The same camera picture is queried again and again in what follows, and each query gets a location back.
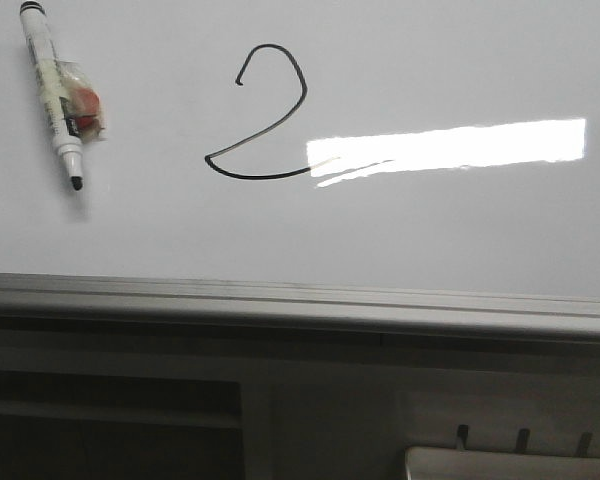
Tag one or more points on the grey aluminium whiteboard frame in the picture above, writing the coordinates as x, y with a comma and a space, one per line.
302, 307

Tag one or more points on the red magnet taped to marker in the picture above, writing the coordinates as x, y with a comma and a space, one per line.
85, 105

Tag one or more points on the white whiteboard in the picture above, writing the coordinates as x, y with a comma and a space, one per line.
430, 145

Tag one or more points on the white black whiteboard marker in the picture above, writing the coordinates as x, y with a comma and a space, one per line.
54, 96

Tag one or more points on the white tray with hooks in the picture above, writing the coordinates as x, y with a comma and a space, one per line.
459, 462

